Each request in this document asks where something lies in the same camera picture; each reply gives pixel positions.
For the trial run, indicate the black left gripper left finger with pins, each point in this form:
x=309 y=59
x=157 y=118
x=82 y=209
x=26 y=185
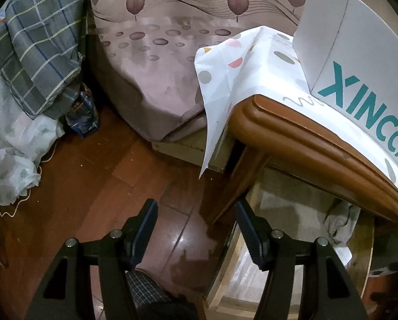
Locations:
x=65 y=290

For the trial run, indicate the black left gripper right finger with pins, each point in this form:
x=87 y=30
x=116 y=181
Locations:
x=327 y=290

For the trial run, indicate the light wooden drawer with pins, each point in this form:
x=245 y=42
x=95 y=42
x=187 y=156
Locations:
x=299 y=210

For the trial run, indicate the white textured cloth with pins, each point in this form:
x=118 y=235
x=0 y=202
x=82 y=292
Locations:
x=341 y=219

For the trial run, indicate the plaid trouser leg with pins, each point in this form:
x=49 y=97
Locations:
x=145 y=290

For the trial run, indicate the white green patterned cloth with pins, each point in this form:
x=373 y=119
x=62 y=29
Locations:
x=23 y=143

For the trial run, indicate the brown wooden nightstand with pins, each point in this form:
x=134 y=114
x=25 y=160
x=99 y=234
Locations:
x=288 y=141

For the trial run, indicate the dark blue snack bag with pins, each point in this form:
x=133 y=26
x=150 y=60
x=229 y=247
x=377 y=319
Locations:
x=83 y=117

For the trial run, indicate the white XINCCI shoe box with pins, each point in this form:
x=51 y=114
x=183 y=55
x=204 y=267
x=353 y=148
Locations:
x=349 y=56

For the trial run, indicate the white dotted table cover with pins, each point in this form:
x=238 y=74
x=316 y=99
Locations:
x=262 y=61

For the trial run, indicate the grey plaid cloth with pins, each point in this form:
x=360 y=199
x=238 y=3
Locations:
x=41 y=54

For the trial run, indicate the pink leaf-print bed sheet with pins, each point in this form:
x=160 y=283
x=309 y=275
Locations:
x=146 y=53

